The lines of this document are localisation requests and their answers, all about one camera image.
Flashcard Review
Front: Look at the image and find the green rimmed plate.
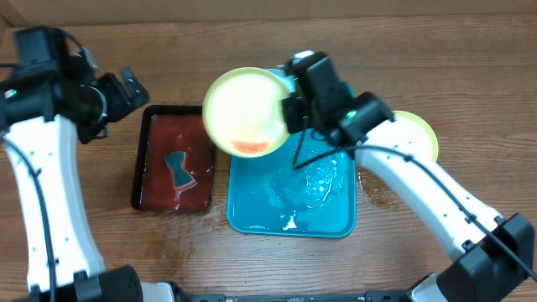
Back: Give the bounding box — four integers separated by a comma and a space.
202, 67, 291, 158
394, 111, 439, 162

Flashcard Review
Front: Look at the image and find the green rimmed plate front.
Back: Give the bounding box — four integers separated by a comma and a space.
394, 111, 439, 162

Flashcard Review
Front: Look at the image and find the green and orange sponge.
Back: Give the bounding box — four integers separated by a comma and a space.
164, 151, 196, 192

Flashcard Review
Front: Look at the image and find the light blue plate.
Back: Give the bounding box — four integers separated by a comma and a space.
268, 69, 295, 92

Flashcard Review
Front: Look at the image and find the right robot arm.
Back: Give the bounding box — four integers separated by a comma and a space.
282, 51, 535, 301

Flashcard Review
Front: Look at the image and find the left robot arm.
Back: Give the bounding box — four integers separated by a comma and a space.
1, 26, 185, 301

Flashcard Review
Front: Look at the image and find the black tray with red liquid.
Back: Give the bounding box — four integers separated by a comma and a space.
131, 105, 216, 213

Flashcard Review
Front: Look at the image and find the teal plastic tray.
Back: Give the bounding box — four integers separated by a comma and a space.
227, 130, 357, 238

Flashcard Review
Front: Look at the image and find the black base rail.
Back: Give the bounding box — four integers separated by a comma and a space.
175, 289, 411, 302

